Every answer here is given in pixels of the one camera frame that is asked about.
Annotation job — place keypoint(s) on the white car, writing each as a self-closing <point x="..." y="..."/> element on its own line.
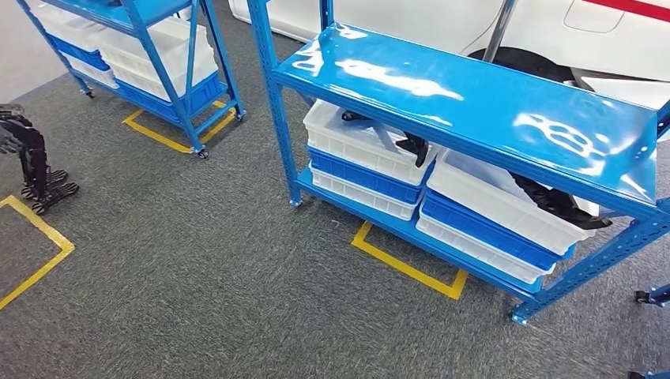
<point x="418" y="21"/>

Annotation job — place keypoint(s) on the grey metal pole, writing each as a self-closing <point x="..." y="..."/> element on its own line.
<point x="497" y="31"/>

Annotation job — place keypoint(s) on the yellow floor tape square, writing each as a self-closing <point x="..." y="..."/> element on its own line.
<point x="52" y="235"/>

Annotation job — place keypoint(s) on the black humanoid robot legs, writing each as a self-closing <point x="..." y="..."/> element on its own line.
<point x="34" y="157"/>

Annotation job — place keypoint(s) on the black plastic bracket part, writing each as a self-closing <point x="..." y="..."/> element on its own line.
<point x="555" y="204"/>
<point x="416" y="146"/>

